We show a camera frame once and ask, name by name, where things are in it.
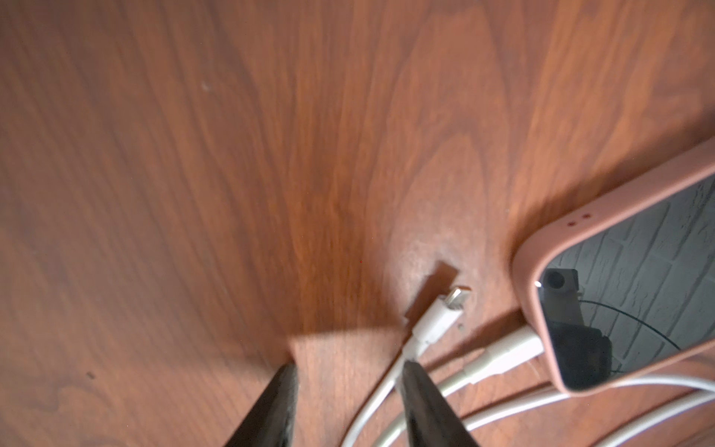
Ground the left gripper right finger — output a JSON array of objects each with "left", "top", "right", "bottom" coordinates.
[{"left": 400, "top": 361, "right": 479, "bottom": 447}]

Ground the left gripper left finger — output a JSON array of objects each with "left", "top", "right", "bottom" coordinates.
[{"left": 225, "top": 363, "right": 299, "bottom": 447}]

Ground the black phone pink case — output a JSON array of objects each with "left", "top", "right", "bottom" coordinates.
[{"left": 511, "top": 141, "right": 714, "bottom": 396}]

